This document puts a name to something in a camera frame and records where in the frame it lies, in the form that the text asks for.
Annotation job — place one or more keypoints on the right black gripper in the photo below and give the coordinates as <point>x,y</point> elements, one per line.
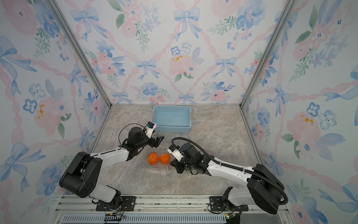
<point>177,164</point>

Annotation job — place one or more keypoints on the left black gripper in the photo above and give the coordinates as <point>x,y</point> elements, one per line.
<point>157,142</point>

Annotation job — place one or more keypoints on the clear container of oranges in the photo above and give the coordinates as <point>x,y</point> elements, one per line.
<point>159,152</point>

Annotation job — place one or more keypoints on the light blue plastic basket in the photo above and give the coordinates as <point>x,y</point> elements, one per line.
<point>172,119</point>

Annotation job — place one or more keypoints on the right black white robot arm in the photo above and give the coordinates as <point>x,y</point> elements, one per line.
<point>263,188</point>

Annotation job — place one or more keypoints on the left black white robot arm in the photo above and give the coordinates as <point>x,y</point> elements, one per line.
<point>81,176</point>

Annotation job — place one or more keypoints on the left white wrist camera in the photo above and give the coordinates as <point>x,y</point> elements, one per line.
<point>150,129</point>

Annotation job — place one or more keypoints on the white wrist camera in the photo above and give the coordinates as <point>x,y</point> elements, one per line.
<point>175,152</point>
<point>150,129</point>

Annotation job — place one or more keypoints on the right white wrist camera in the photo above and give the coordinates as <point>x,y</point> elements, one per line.
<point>175,152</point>

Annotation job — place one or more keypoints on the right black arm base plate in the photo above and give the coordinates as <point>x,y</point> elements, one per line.
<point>218,205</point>

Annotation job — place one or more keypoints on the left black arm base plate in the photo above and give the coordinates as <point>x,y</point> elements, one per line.
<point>126,203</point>

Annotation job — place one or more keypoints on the aluminium mounting rail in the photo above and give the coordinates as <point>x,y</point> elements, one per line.
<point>162,209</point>

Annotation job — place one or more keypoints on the left aluminium corner post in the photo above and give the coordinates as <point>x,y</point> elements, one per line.
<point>57,13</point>

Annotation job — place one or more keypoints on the aluminium corner post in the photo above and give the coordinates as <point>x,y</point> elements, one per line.
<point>286,13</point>
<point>57,13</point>

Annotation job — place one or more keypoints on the right aluminium corner post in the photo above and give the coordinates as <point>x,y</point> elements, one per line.
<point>286,13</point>

